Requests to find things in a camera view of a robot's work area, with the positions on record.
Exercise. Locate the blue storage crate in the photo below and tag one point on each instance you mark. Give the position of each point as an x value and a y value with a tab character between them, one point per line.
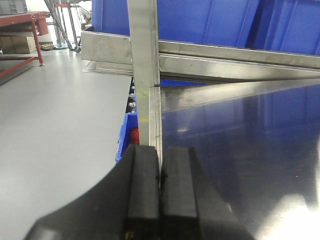
206	22
291	26

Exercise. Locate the right blue storage crate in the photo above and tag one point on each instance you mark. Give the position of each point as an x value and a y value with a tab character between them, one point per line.
291	26

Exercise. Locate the stainless steel shelf rack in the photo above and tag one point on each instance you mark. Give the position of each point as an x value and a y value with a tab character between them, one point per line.
232	105

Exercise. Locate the grey crate on workbench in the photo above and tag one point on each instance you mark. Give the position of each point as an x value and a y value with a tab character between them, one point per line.
13	7

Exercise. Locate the small blue parts bin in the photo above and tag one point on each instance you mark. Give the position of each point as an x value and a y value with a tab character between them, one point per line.
130	122

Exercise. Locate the wire trolley cart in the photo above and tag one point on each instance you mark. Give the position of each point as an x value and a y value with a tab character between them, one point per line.
69	18

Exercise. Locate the red metal workbench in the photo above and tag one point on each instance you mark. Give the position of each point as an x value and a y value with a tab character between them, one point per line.
19	34

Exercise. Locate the left blue storage crate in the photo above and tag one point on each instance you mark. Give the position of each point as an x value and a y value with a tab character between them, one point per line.
206	22

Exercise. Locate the red bottle in bin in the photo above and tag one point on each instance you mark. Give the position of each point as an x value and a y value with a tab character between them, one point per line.
135	136

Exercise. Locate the cardboard box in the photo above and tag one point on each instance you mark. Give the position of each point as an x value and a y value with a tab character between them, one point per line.
17	44

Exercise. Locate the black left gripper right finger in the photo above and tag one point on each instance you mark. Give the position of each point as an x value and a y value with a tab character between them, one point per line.
191	207

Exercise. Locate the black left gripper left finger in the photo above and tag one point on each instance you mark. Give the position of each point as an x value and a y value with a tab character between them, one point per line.
124	205

